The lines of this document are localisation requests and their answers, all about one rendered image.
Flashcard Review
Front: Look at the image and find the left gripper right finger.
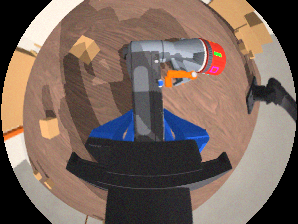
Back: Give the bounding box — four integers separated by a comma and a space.
163, 108, 209, 152

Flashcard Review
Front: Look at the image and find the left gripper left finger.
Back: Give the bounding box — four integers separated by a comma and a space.
89, 109, 135, 141

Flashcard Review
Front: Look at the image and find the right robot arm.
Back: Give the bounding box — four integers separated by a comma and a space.
246, 76, 297, 123

